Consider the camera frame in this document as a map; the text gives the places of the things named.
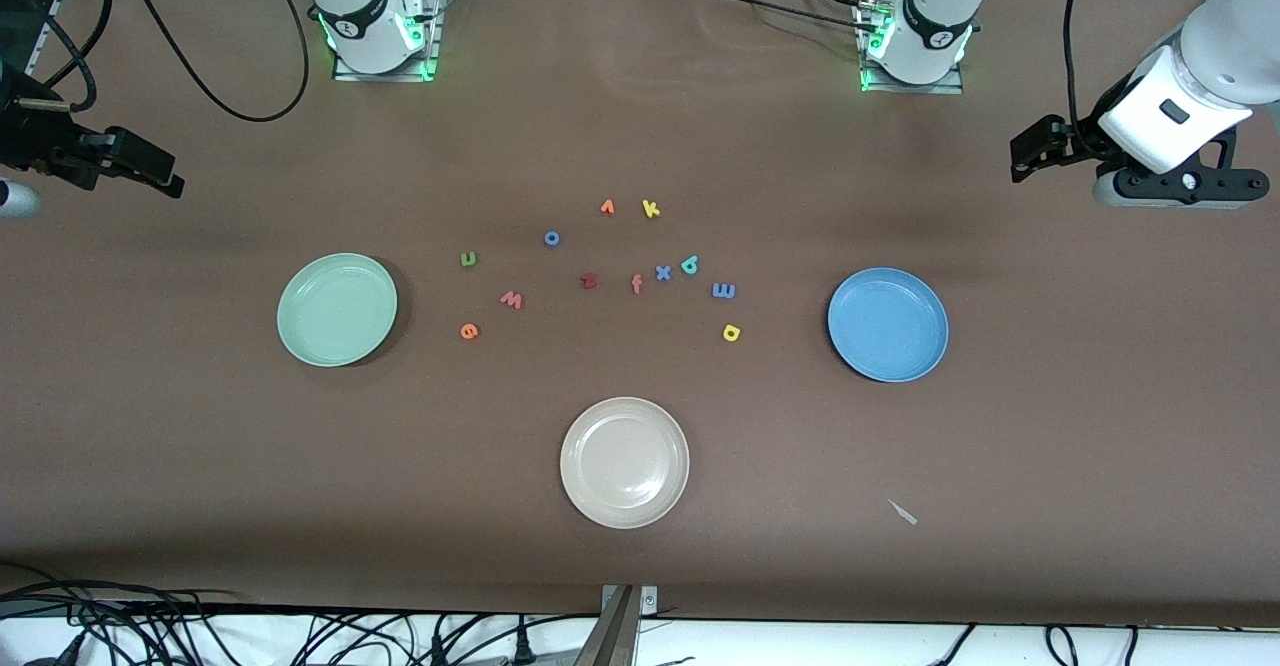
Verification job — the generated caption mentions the blue plate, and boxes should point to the blue plate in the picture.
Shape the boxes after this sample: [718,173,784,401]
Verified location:
[827,266,950,384]

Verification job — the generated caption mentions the light green plate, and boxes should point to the light green plate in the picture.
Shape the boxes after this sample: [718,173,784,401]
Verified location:
[277,252,399,368]

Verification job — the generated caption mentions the beige plate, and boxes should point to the beige plate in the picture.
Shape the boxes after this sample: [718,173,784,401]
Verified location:
[559,396,691,530]

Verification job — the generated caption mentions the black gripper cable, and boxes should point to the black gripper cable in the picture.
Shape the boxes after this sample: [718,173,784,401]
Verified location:
[1061,0,1097,137]
[0,0,103,115]

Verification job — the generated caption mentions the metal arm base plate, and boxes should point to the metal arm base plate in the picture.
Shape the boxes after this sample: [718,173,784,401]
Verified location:
[855,0,967,96]
[333,0,444,84]

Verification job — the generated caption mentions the long looping black cable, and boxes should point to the long looping black cable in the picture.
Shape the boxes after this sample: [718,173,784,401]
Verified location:
[105,0,311,124]

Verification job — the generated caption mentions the black cable on table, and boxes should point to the black cable on table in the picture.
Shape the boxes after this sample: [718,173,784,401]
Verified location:
[715,0,869,32]

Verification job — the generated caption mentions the tangled black floor cables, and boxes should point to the tangled black floor cables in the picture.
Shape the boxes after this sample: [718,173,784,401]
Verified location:
[0,558,601,666]

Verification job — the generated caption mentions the aluminium camera mount post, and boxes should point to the aluminium camera mount post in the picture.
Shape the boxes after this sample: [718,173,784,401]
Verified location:
[573,584,661,666]

